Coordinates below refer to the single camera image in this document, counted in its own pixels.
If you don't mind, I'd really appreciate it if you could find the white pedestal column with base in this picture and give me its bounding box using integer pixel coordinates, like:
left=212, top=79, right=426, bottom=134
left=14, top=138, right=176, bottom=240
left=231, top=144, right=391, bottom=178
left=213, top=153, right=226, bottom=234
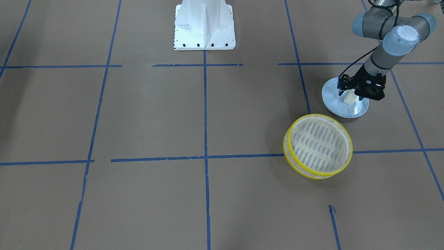
left=173, top=0, right=236, bottom=51

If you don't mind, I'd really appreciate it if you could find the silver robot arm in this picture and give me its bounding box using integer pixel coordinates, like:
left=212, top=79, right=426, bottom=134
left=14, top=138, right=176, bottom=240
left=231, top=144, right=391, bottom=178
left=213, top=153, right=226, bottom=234
left=337, top=0, right=437, bottom=101

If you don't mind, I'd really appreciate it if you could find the light blue plate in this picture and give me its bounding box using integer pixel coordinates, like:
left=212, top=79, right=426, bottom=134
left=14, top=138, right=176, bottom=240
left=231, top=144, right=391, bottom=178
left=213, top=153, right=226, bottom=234
left=322, top=77, right=369, bottom=118

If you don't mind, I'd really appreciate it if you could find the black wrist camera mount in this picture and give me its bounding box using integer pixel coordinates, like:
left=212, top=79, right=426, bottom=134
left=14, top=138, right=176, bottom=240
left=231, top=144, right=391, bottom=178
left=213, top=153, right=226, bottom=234
left=337, top=74, right=355, bottom=91

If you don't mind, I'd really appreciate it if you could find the yellow rimmed steamer basket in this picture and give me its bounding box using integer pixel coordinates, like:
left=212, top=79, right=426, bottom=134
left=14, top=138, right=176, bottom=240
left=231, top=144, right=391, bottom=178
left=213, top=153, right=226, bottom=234
left=282, top=114, right=353, bottom=180

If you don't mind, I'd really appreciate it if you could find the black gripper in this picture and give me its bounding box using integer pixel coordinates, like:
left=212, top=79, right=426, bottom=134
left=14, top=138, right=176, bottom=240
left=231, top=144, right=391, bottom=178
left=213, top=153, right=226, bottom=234
left=338, top=66, right=386, bottom=102

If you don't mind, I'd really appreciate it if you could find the white steamed bun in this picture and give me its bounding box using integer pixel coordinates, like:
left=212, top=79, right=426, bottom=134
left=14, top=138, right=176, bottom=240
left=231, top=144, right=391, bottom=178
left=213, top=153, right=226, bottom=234
left=343, top=90, right=358, bottom=106

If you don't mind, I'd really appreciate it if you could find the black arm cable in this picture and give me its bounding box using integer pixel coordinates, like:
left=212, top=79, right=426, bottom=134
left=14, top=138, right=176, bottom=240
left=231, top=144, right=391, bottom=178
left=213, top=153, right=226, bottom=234
left=338, top=0, right=403, bottom=82

